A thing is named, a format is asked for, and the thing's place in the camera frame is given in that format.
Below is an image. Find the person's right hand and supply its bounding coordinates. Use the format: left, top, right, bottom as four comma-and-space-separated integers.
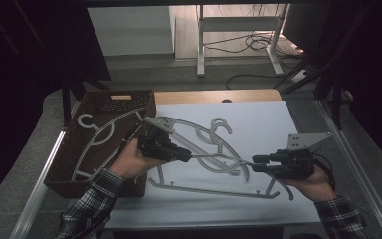
280, 165, 337, 203

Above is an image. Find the grey plastic clothes hanger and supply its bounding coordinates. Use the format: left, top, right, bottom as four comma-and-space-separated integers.
71, 108, 147, 182
155, 116, 252, 182
147, 150, 294, 202
165, 120, 251, 177

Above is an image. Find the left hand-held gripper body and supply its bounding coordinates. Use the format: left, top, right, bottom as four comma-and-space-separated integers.
138, 116, 180, 162

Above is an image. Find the white metal desk frame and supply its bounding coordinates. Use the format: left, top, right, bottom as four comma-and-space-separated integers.
197, 3, 291, 78

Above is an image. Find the black floor cable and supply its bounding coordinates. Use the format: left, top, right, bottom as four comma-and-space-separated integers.
225, 73, 291, 90

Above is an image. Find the aluminium rail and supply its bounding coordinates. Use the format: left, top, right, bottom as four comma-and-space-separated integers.
9, 130, 68, 239
316, 99, 382, 239

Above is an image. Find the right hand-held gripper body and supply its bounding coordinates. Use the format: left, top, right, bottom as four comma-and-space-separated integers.
271, 132, 332, 181

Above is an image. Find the brown woven basket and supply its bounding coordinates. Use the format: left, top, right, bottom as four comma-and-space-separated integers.
43, 89, 157, 199

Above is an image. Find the white cabinet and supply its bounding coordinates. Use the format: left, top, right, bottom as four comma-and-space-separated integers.
87, 6, 175, 57

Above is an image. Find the tangle of floor cables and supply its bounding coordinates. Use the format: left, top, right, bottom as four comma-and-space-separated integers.
203, 31, 301, 56

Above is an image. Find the person's left hand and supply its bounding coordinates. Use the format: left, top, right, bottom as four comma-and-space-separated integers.
109, 138, 167, 180

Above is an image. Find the white table sheet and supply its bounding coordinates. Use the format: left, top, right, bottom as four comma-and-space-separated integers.
105, 100, 322, 230

